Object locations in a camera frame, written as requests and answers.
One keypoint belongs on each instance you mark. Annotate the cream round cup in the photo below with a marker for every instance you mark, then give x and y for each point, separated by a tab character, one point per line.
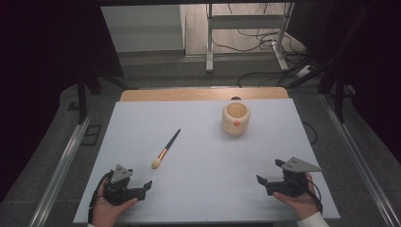
235	124

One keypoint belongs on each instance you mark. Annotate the white power strip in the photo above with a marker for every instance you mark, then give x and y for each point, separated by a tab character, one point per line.
304	71

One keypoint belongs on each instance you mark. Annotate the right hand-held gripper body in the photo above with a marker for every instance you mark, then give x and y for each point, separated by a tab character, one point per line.
288	186

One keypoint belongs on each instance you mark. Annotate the white board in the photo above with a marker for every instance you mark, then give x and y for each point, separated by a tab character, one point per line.
201	189

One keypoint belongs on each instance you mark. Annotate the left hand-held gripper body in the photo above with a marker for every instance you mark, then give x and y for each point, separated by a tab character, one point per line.
118	190

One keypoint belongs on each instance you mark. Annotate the dark curtain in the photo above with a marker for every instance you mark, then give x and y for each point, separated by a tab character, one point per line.
38	78
375	63

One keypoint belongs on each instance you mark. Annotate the black metal stand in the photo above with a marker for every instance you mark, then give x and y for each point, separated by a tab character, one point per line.
339	91
82	94

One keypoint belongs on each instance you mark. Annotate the wooden table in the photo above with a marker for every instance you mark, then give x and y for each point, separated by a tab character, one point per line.
176	94

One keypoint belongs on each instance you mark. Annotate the white metal stand frame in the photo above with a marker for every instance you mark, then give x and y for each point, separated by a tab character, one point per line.
242	22

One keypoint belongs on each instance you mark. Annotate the person's left hand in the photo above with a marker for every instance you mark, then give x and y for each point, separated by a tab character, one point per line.
105	213

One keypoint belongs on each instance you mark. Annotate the person's right hand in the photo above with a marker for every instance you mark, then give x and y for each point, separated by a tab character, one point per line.
301	203

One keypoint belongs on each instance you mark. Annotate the aluminium rail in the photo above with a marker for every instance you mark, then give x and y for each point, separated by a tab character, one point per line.
60	176
359	164

